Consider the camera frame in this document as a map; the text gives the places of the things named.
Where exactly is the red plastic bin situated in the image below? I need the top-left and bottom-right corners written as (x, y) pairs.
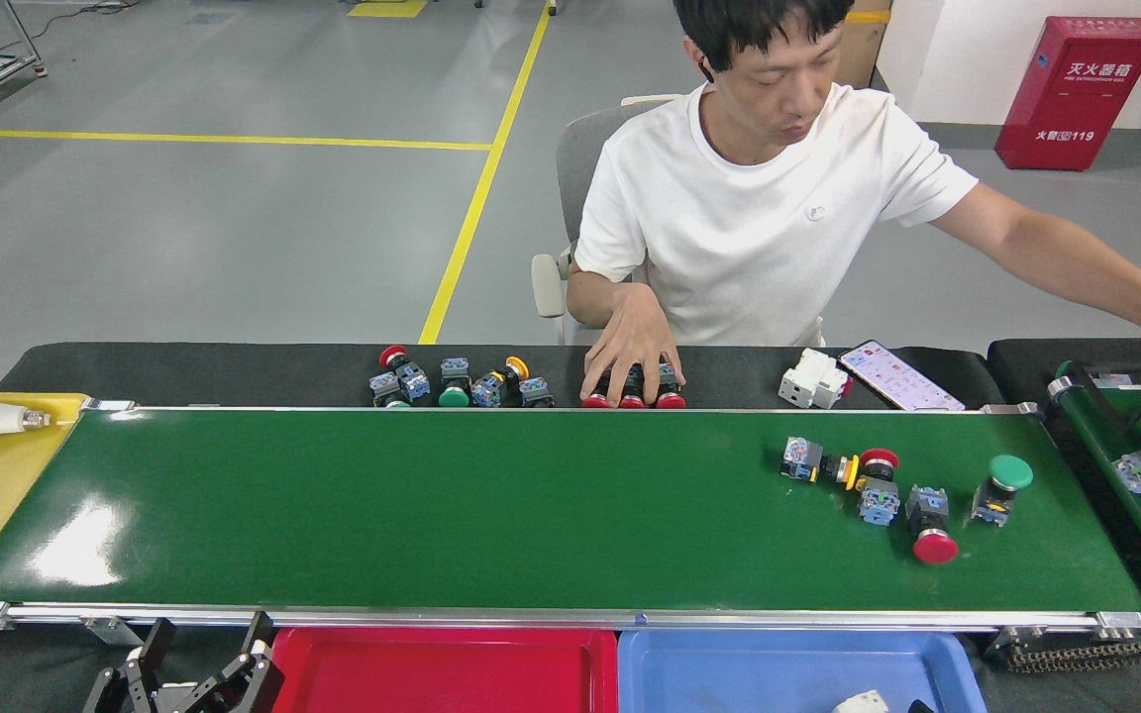
top-left (268, 627), bottom-right (619, 713)

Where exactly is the cardboard box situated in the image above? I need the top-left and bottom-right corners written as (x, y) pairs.
top-left (833, 0), bottom-right (893, 90)

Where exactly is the red fire extinguisher box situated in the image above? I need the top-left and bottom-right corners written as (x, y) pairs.
top-left (994, 15), bottom-right (1141, 171)

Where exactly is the blue plastic bin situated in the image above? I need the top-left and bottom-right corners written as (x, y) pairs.
top-left (616, 629), bottom-right (989, 713)

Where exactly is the long green conveyor belt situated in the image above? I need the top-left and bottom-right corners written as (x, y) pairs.
top-left (0, 399), bottom-right (1141, 647)

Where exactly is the smartphone with lit screen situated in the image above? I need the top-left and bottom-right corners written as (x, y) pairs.
top-left (836, 340), bottom-right (968, 412)

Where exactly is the grey office chair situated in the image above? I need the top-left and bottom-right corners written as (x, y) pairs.
top-left (531, 94), bottom-right (690, 346)

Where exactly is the person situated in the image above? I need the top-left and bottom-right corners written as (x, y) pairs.
top-left (566, 0), bottom-right (1037, 348)

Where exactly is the person's right hand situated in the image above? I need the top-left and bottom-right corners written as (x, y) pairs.
top-left (578, 282), bottom-right (685, 409)

